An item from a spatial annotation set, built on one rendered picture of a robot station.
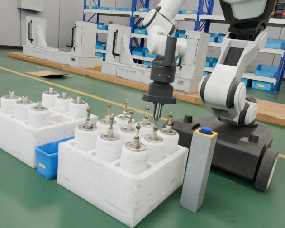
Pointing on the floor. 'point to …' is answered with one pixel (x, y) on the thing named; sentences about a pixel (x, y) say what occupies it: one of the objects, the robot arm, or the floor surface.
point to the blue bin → (49, 159)
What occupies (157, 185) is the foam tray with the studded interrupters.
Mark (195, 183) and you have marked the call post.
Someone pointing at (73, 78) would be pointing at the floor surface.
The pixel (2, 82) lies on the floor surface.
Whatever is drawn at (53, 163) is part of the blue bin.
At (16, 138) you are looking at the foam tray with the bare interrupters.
